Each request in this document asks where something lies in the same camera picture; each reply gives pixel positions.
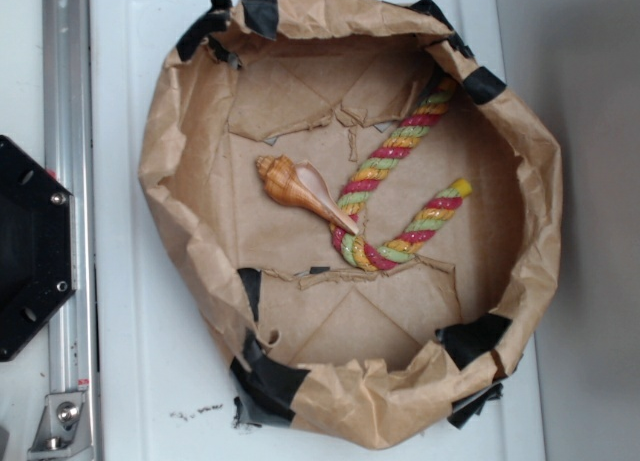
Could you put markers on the brown paper bag tray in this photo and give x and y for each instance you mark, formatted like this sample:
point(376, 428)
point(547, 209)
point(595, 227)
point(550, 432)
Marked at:
point(453, 181)

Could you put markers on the orange spiral sea shell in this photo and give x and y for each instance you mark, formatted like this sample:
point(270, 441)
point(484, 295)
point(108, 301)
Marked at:
point(301, 185)

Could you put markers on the white plastic tray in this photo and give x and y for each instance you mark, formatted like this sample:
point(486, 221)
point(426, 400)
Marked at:
point(166, 392)

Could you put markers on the metal corner bracket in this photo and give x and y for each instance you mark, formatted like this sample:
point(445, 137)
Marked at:
point(64, 429)

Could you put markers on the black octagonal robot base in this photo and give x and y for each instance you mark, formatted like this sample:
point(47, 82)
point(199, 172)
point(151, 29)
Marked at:
point(36, 248)

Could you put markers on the aluminium extrusion rail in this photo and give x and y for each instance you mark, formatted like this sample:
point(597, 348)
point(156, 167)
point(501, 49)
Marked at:
point(73, 351)

